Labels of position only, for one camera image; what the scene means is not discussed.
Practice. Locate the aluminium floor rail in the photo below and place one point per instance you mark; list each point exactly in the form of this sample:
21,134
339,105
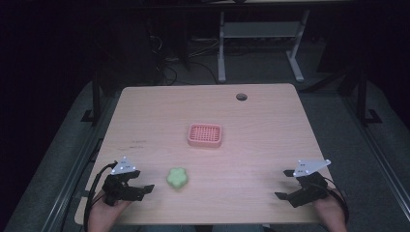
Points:
74,167
380,158

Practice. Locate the person's left hand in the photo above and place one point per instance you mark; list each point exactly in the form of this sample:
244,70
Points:
104,212

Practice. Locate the pink slotted soap dish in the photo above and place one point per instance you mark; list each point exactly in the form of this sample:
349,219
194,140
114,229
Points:
205,135

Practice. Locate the green flower-shaped soap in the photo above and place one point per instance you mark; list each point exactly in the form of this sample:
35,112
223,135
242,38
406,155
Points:
177,177

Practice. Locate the white metal desk frame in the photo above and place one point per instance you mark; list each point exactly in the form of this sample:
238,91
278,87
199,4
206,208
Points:
221,48

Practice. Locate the black metal stand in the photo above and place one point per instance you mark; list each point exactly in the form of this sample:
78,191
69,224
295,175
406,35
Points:
95,96
362,96

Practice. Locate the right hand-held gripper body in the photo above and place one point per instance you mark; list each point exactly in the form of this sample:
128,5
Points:
309,188

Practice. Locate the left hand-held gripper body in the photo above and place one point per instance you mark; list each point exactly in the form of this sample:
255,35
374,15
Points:
120,188

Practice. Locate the person's right hand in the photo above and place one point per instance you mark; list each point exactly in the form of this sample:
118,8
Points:
330,212

